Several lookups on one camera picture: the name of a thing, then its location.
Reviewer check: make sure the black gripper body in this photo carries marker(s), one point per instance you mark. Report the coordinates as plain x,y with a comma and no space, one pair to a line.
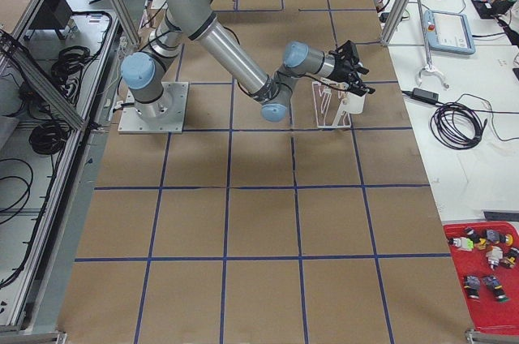
340,70

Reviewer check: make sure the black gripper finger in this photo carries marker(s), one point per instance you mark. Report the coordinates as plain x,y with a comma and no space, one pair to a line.
360,89

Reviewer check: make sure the pale green ikea cup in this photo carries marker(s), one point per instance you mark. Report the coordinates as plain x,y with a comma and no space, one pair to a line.
352,103

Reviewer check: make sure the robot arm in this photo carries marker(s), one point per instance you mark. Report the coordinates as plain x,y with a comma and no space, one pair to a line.
196,20

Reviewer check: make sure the black power adapter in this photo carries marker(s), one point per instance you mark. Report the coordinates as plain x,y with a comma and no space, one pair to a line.
425,96

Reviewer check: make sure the metal reacher grabber tool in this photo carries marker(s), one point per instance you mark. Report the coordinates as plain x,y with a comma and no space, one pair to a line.
429,68

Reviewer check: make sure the blue teach pendant tablet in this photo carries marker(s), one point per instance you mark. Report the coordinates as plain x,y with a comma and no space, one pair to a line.
452,33

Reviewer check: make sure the red parts tray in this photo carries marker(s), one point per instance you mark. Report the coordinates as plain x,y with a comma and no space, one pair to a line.
485,255

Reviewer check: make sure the white wire cup rack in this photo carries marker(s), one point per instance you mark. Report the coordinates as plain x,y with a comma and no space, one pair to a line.
330,105

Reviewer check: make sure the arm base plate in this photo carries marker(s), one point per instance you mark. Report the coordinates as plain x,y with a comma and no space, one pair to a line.
167,115

